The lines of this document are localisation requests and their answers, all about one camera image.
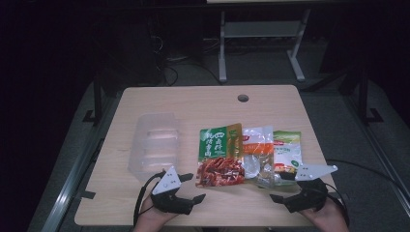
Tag clear orange seasoning packet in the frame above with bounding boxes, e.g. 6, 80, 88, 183
241, 125, 276, 189

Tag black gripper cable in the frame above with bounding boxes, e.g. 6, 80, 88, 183
325, 159, 410, 196
132, 170, 167, 227

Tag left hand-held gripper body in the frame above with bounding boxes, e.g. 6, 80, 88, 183
150, 165, 194, 216

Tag person's right hand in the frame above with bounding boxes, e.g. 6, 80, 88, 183
299, 196, 351, 232

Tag person's left hand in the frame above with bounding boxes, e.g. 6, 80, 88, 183
132, 194, 182, 232

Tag black stand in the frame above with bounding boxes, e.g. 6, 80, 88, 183
356, 62, 385, 126
81, 75, 104, 128

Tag white and green packet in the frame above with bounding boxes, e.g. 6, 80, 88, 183
272, 130, 304, 188

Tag green and red food packet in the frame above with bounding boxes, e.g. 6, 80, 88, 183
194, 122, 246, 189

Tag metal floor rail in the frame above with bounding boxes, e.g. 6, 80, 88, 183
40, 96, 124, 232
339, 93, 410, 207

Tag black floor cables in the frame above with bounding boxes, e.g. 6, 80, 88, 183
151, 33, 224, 87

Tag white metal frame stand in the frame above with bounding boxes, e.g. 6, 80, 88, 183
218, 8, 312, 83

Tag clear plastic container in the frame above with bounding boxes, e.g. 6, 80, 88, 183
127, 111, 181, 182

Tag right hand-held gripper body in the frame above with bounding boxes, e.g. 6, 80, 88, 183
283, 163, 338, 214

